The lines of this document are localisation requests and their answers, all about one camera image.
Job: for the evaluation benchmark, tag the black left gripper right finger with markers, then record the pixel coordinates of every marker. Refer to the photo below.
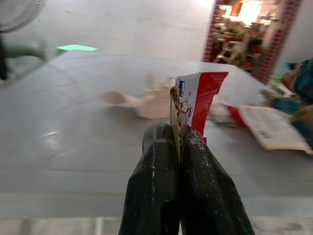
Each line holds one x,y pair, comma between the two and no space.
207,191

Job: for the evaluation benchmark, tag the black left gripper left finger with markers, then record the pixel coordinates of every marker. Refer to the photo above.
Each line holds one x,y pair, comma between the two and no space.
154,183

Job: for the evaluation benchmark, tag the red white snack wrapper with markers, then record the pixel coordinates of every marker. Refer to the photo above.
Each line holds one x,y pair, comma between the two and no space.
207,98

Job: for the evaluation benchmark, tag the torn white paper trash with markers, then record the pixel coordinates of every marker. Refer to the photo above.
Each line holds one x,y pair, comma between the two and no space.
151,107

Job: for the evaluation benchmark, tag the printed paper booklet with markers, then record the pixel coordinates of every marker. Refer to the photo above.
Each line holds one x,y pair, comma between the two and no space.
271,127

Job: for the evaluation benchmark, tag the red tiled door pillar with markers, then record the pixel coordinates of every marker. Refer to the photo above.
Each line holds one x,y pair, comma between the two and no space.
271,61
210,36

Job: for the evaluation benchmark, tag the teal brown snack packet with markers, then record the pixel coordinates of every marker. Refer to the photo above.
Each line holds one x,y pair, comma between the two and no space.
303,80

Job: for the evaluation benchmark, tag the white plastic chair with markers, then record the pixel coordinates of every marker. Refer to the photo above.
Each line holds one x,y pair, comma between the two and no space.
230,46

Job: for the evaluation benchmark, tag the green plastic stool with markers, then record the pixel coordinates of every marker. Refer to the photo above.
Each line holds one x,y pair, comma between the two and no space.
75,47

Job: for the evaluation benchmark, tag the green leather sofa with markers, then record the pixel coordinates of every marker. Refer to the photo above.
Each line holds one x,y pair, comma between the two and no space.
24,51

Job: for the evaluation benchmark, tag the black standing fan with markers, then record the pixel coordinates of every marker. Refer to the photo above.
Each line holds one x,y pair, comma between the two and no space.
14,14

